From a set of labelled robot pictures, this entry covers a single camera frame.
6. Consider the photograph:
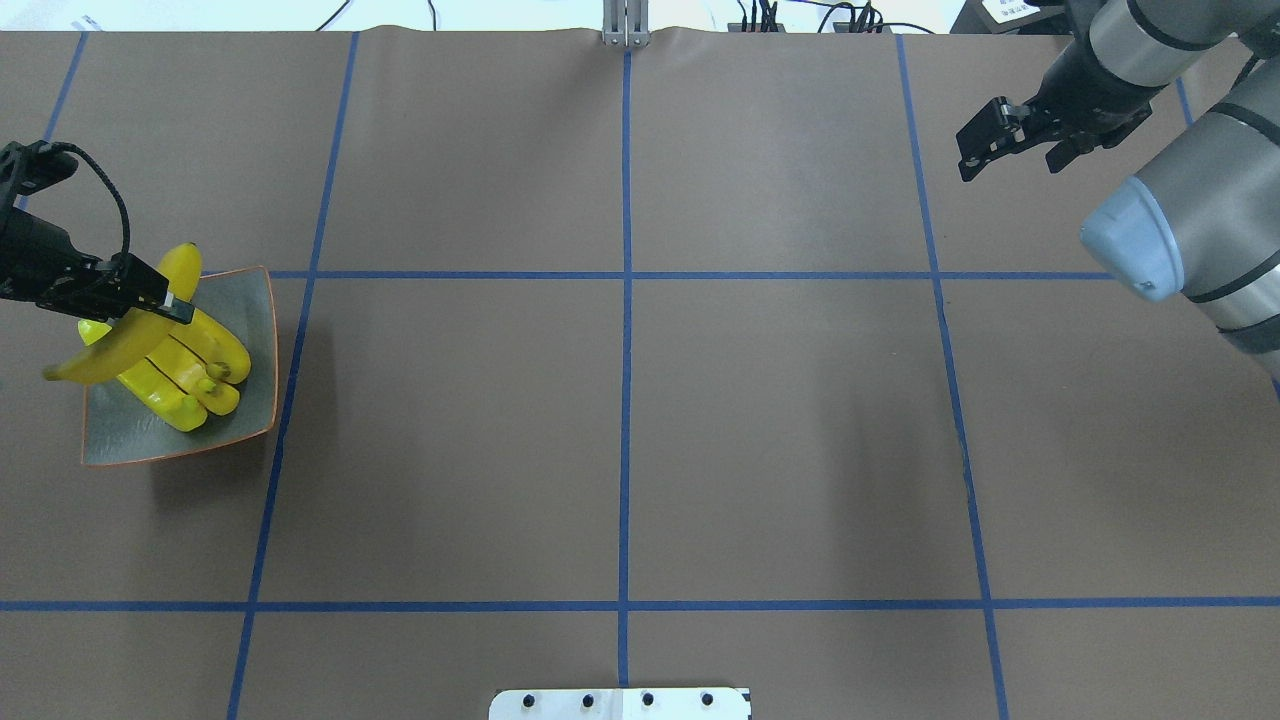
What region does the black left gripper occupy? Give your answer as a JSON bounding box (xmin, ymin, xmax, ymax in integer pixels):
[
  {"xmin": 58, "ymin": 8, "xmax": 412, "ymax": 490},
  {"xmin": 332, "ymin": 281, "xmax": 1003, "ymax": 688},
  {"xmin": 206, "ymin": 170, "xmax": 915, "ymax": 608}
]
[{"xmin": 1, "ymin": 208, "xmax": 196, "ymax": 325}]

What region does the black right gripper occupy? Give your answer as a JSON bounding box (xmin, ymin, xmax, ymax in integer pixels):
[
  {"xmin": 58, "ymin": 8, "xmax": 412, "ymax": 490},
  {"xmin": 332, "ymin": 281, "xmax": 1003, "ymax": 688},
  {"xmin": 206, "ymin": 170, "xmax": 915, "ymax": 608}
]
[{"xmin": 956, "ymin": 64, "xmax": 1156, "ymax": 183}]

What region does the yellow single banana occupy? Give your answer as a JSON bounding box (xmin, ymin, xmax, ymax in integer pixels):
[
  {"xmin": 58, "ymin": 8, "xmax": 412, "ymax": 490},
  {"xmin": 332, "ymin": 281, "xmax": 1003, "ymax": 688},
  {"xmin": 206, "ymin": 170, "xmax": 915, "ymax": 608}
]
[{"xmin": 143, "ymin": 338, "xmax": 241, "ymax": 416}]

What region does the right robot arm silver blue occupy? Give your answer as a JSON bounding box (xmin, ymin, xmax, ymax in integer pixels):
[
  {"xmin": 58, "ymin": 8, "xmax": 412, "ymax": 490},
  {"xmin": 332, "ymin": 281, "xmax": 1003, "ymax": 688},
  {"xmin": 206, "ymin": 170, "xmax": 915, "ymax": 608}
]
[{"xmin": 956, "ymin": 1, "xmax": 1279, "ymax": 375}]

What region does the grey square plate orange rim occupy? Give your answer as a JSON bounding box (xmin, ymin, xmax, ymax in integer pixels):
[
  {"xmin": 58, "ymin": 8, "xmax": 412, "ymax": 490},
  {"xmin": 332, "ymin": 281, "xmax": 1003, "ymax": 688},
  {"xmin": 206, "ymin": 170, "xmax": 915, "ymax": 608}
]
[{"xmin": 81, "ymin": 266, "xmax": 280, "ymax": 468}]

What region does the black label printer box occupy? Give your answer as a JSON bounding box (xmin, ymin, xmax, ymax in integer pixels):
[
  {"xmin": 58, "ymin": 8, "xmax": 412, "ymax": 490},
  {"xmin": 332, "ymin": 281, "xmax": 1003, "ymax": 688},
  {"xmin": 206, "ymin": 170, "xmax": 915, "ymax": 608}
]
[{"xmin": 948, "ymin": 1, "xmax": 1071, "ymax": 36}]

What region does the brown paper table mat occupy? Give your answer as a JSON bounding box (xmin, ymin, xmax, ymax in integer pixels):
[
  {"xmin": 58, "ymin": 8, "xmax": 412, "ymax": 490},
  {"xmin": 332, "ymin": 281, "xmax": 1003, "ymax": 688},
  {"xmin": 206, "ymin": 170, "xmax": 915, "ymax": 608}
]
[{"xmin": 3, "ymin": 27, "xmax": 1277, "ymax": 719}]

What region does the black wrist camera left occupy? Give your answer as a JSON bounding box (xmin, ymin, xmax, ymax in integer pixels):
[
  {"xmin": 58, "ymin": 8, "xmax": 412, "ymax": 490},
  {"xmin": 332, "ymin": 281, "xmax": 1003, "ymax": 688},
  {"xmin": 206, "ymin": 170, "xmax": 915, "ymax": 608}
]
[{"xmin": 1, "ymin": 141, "xmax": 79, "ymax": 205}]

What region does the aluminium frame post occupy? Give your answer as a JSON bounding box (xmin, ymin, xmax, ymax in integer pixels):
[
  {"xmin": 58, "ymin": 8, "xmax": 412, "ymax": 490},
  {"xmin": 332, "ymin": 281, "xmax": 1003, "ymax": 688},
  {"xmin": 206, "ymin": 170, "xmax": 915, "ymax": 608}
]
[{"xmin": 602, "ymin": 0, "xmax": 652, "ymax": 50}]

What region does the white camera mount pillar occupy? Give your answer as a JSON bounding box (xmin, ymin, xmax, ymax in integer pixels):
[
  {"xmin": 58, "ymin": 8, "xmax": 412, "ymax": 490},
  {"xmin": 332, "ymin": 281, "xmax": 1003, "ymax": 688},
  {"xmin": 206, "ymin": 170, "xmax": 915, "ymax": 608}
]
[{"xmin": 486, "ymin": 687, "xmax": 753, "ymax": 719}]

